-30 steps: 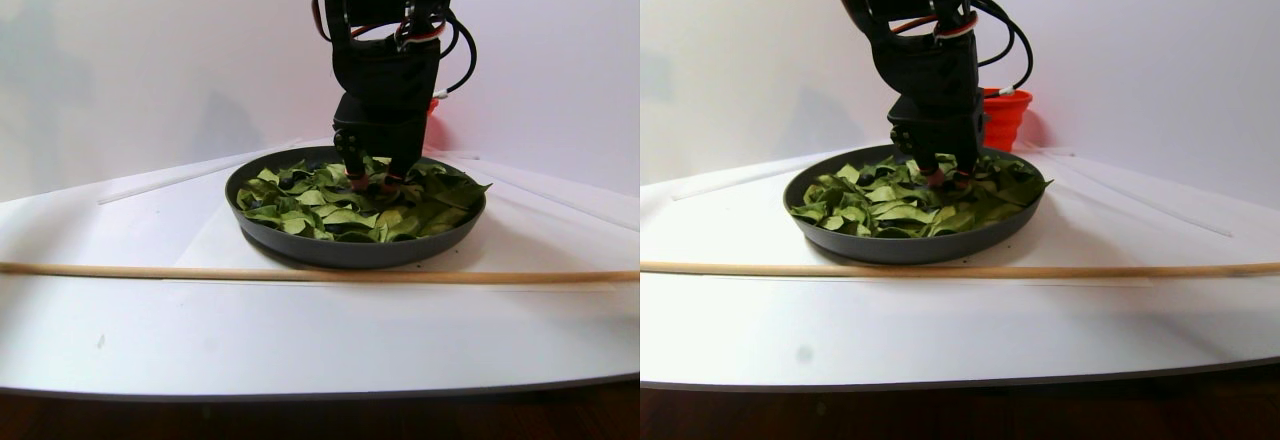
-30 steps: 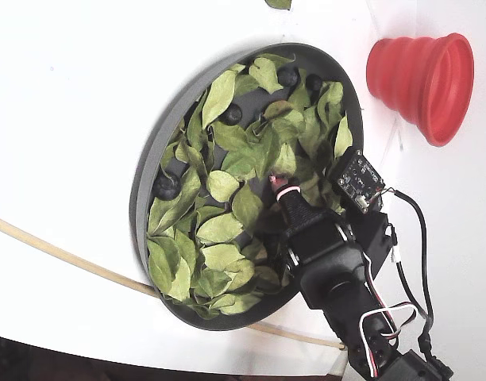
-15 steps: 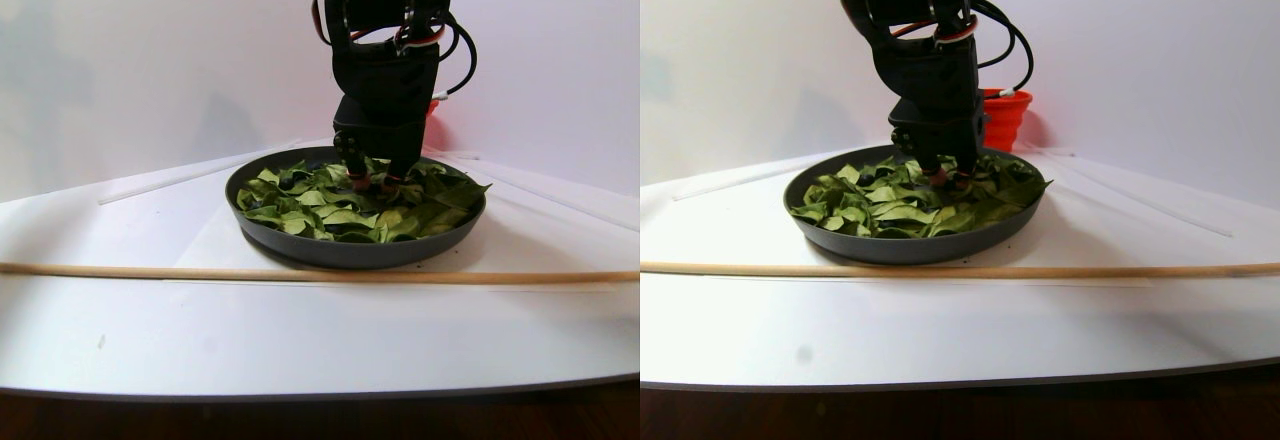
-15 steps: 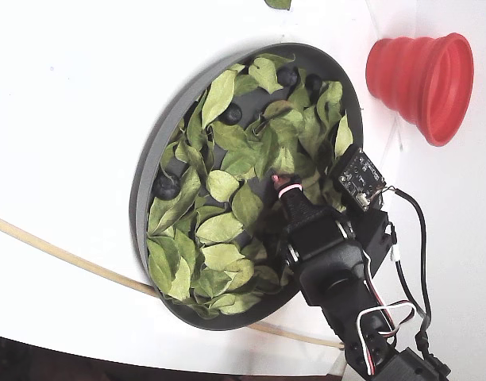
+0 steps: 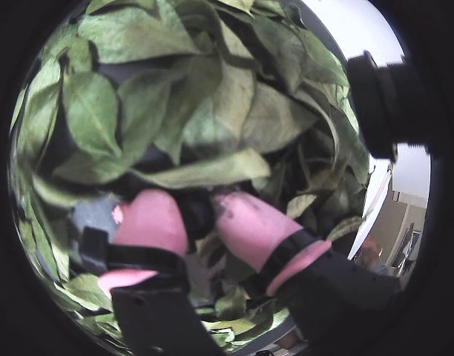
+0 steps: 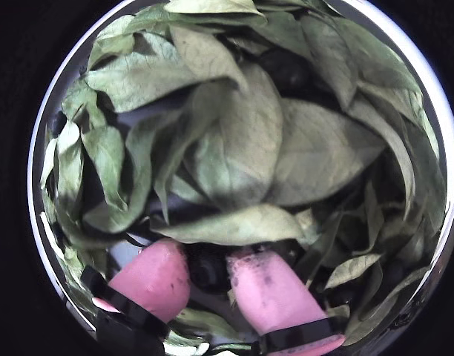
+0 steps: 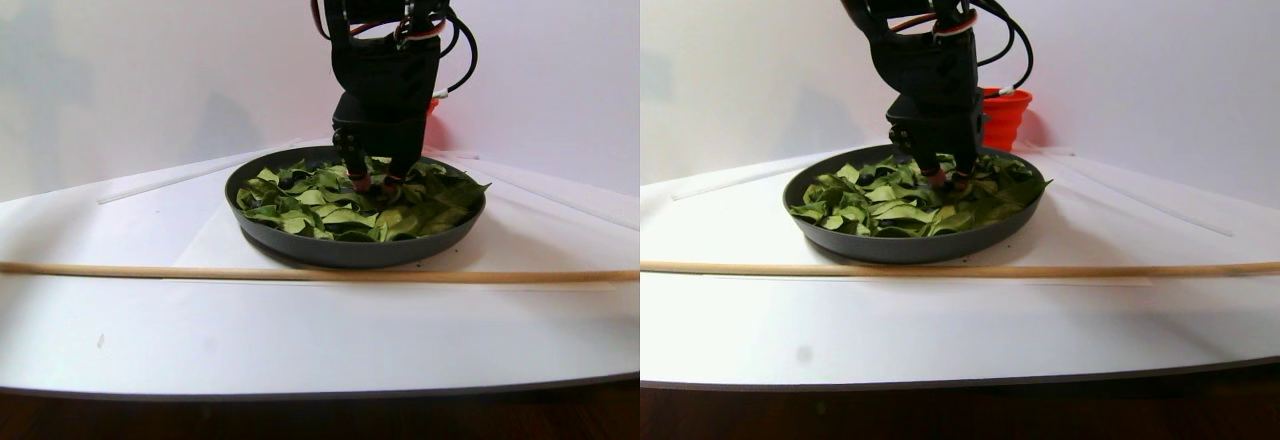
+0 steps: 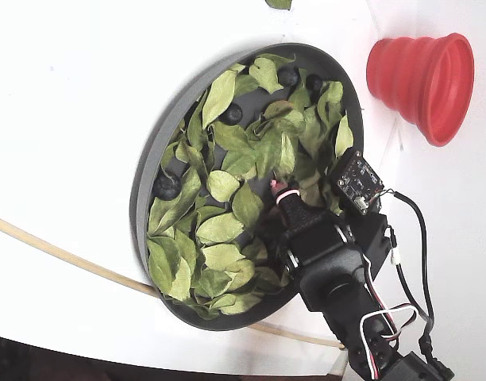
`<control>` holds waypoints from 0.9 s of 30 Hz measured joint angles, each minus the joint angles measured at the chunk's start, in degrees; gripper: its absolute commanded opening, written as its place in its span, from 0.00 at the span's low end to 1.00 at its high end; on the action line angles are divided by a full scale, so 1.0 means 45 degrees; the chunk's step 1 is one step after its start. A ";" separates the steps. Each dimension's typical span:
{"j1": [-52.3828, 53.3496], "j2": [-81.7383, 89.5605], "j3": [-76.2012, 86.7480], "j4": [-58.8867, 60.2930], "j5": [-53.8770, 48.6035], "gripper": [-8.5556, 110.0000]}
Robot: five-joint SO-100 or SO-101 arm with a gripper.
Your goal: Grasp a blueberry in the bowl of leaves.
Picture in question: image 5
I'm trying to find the pink-tipped gripper finger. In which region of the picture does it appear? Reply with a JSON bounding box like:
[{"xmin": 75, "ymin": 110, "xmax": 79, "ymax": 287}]
[
  {"xmin": 80, "ymin": 188, "xmax": 228, "ymax": 356},
  {"xmin": 210, "ymin": 191, "xmax": 404, "ymax": 356}
]

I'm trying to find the blueberry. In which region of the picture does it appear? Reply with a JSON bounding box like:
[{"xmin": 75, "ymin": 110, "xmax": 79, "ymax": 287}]
[{"xmin": 180, "ymin": 196, "xmax": 217, "ymax": 242}]

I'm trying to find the green leaf pile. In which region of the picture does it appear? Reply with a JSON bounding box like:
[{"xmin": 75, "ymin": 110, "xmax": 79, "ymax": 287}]
[{"xmin": 11, "ymin": 0, "xmax": 395, "ymax": 356}]

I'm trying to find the beige cabinet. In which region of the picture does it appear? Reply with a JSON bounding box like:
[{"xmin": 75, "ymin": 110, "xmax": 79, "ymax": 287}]
[{"xmin": 367, "ymin": 188, "xmax": 432, "ymax": 275}]

